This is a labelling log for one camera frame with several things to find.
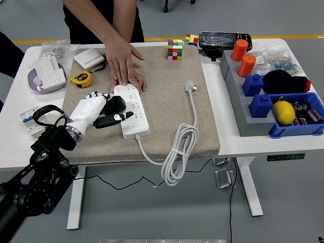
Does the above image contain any white table leg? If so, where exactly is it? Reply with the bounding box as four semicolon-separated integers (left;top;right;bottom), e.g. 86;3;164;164
66;166;87;231
234;156;264;218

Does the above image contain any black cloth with red patch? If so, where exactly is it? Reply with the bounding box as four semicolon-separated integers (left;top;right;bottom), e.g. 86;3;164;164
262;69;312;95

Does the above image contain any large colourful puzzle cube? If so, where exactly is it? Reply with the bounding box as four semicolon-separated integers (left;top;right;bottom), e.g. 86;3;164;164
167;38;184;61

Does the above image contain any purple dish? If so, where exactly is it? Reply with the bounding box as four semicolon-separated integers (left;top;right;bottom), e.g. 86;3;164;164
27;63;68;95

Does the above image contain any black table control panel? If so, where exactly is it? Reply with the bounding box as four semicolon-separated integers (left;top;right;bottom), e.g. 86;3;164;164
266;152;306;163

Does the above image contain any person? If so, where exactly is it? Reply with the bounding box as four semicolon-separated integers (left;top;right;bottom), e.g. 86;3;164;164
62;0;145;45
0;30;25;79

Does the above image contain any white wall switch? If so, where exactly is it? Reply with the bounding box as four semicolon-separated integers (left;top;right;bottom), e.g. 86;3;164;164
73;48;105;70

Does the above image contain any blue plastic bin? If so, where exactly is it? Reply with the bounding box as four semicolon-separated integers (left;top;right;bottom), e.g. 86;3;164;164
268;91;324;139

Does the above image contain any person's right hand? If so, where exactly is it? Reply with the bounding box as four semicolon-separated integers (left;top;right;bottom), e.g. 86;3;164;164
104;35;146;86

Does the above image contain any black case in plastic wrap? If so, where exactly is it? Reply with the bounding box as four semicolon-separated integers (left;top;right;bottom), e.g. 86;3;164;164
198;30;253;62

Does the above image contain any black plug with cord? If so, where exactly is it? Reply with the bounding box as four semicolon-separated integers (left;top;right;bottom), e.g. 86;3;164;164
74;95;211;190

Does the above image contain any white switch panel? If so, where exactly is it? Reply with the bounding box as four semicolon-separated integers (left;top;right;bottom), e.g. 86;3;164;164
33;56;61;79

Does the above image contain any white socket panel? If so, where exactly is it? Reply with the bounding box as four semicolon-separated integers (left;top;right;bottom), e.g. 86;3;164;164
40;68;67;90

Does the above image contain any clear bag of screws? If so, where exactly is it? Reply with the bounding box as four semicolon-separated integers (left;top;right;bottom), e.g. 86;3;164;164
40;39;79;64

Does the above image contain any silver metal bracket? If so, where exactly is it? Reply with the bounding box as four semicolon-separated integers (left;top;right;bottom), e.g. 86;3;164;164
212;157;231;167
214;167;236;189

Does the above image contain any dark maroon capacitor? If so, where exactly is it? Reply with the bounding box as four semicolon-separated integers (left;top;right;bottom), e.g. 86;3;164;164
292;113;312;127
292;100;314;114
307;108;324;125

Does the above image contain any person's left hand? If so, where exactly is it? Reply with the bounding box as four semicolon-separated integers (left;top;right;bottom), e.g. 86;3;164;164
110;71;148;94

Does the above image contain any white blue circuit breaker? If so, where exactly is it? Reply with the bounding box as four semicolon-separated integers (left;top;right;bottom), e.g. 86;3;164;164
19;106;48;140

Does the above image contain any grey-brown mat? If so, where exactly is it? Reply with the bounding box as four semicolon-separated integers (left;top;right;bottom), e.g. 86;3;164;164
62;45;221;165

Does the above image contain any black hanging cable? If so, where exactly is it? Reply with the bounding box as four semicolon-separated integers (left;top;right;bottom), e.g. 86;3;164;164
228;157;238;243

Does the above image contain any small white panel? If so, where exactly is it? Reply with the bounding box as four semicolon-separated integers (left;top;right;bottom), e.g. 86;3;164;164
31;75;44;88

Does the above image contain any white power strip with cord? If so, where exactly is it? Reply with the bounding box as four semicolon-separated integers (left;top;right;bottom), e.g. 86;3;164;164
113;79;200;187

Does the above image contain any grey stepped block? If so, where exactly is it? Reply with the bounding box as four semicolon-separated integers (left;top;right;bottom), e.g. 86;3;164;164
219;49;277;138

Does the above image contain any orange cylinder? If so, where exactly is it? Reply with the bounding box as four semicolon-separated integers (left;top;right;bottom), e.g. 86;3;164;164
237;54;257;78
231;39;250;62

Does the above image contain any clear bag of components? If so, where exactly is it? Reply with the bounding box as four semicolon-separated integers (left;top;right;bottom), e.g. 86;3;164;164
252;47;292;75

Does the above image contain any small colourful puzzle cube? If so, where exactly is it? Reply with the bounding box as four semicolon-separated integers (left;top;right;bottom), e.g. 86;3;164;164
184;34;200;48

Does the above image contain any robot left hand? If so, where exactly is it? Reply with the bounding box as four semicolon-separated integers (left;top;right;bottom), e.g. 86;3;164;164
68;91;134;137

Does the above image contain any yellow lemon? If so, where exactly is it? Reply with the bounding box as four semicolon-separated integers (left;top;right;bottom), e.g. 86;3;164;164
272;101;296;127

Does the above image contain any clear bag of blue resistors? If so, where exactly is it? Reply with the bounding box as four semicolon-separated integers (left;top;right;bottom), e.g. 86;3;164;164
273;54;303;76

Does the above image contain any black office chair base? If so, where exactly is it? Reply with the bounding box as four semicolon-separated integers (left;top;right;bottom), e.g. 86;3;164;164
161;0;197;13

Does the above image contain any blue block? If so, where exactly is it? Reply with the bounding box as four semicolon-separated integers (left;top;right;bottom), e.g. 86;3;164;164
248;94;274;119
242;73;265;98

